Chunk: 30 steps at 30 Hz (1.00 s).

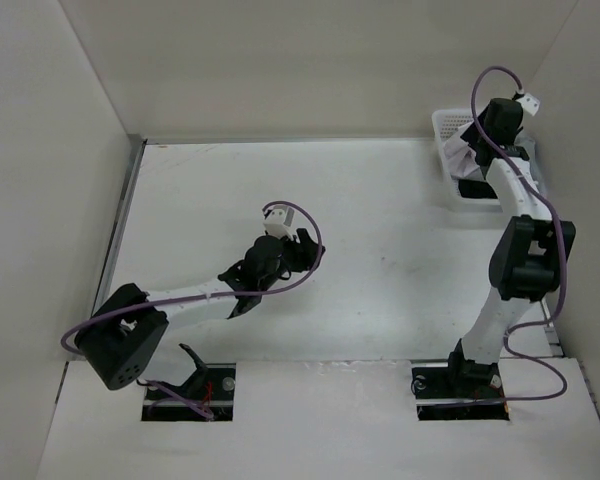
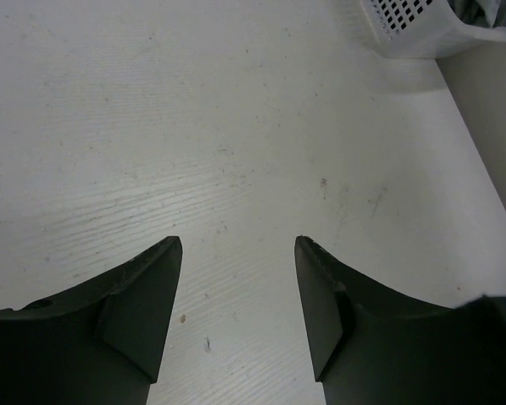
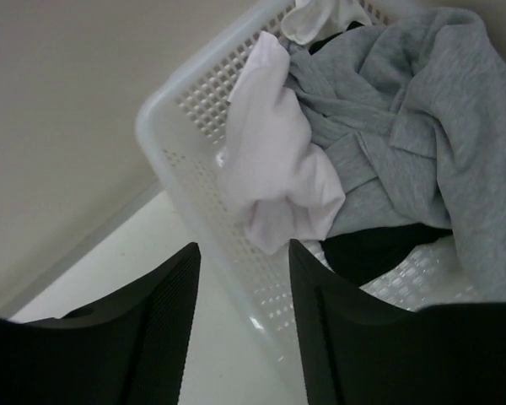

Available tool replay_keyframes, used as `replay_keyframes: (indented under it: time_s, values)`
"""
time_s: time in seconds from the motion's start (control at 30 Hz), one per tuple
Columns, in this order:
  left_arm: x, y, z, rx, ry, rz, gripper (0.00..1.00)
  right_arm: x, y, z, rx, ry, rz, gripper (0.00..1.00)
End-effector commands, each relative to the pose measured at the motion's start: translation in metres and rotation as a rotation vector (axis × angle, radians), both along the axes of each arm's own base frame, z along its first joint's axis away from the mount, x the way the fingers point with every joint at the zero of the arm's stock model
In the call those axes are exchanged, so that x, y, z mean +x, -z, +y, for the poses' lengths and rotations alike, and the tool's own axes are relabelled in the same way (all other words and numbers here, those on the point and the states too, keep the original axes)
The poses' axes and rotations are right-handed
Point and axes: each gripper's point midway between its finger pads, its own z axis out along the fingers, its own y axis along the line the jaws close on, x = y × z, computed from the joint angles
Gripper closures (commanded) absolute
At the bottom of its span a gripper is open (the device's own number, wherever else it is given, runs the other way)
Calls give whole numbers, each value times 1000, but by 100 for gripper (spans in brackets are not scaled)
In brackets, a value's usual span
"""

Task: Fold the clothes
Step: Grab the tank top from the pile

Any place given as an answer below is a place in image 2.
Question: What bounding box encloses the white perforated plastic basket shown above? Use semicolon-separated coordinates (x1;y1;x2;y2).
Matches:
360;1;506;59

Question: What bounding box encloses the grey tank top in basket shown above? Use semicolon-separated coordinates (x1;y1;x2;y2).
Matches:
448;0;506;29

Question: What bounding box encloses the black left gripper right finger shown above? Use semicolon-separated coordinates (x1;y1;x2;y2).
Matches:
294;236;506;404

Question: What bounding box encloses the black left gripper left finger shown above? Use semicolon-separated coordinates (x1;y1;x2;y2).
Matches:
0;236;182;404

